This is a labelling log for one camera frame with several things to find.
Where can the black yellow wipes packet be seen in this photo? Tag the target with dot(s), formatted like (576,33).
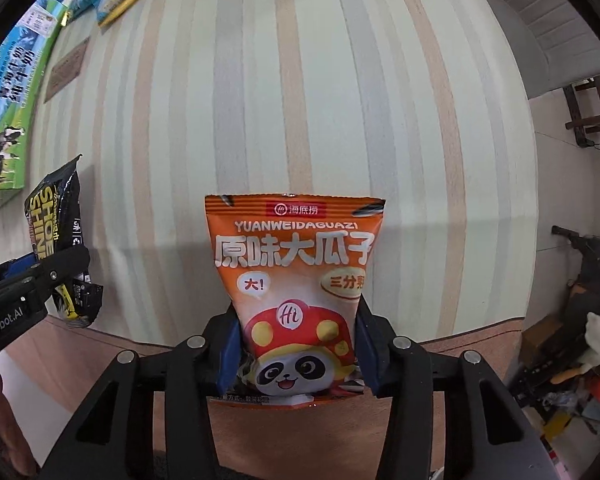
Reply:
(46,200)

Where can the green cow print box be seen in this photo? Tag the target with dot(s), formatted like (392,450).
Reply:
(15,75)

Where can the orange panda snack packet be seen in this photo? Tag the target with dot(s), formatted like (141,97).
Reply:
(295,270)

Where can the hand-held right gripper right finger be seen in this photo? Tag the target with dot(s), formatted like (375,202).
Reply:
(368,356)

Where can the grey chair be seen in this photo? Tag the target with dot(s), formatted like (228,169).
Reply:
(550,35)

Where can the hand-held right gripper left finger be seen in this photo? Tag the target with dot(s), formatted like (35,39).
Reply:
(227,356)

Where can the striped tablecloth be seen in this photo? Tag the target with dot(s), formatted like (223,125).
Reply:
(330,110)

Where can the brown card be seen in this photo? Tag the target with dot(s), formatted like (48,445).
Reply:
(66,71)

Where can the person's left forearm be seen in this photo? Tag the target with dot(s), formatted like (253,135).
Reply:
(5,425)

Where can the blue yellow snack packet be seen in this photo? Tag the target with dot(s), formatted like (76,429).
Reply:
(114,2)
(82,2)

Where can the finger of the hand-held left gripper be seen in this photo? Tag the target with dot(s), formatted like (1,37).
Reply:
(62,266)
(16,269)

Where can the cardboard box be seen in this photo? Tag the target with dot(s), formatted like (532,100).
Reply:
(547,342)

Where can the black machine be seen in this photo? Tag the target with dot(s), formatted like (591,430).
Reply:
(592,265)

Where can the dark wooden stool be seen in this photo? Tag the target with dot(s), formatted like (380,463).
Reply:
(590,105)

